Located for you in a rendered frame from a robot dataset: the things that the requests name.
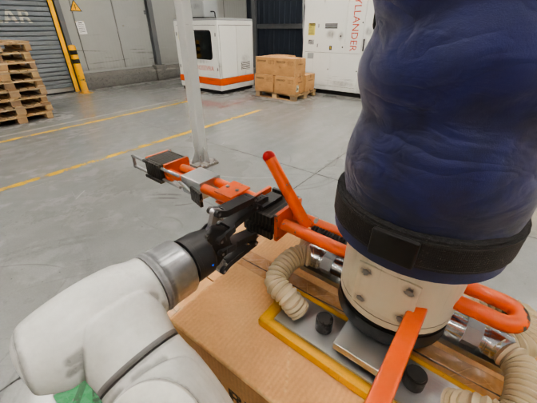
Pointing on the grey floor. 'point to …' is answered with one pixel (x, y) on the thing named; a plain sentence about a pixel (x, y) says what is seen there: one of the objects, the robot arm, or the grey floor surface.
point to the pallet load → (283, 77)
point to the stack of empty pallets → (21, 84)
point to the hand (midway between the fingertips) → (266, 210)
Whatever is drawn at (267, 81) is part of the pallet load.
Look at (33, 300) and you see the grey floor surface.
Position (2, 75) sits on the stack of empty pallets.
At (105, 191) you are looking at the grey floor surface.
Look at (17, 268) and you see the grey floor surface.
